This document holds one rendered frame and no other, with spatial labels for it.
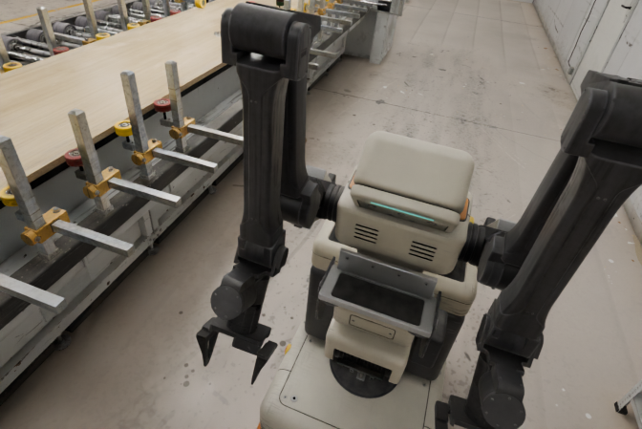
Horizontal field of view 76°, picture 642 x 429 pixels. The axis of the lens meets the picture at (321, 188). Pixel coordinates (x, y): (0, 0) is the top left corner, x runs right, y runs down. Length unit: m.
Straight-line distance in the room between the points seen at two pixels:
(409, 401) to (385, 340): 0.57
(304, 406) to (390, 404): 0.31
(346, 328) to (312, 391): 0.54
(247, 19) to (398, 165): 0.38
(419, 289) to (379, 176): 0.30
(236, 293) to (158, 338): 1.50
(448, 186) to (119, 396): 1.67
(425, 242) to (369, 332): 0.38
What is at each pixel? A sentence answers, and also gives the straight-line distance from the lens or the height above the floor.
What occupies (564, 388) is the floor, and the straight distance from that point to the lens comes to 2.37.
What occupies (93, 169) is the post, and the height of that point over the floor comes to 0.90.
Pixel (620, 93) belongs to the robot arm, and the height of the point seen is 1.62.
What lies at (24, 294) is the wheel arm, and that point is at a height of 0.85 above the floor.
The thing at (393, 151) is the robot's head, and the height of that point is 1.37.
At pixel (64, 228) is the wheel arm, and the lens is 1.53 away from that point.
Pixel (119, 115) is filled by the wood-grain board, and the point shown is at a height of 0.90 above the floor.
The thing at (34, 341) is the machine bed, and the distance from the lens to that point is 2.13.
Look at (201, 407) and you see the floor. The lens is 1.97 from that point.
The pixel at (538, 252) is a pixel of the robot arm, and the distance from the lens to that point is 0.61.
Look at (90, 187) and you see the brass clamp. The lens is 1.65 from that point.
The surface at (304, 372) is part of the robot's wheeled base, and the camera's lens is 1.69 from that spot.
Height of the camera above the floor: 1.75
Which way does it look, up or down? 36 degrees down
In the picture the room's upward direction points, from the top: 6 degrees clockwise
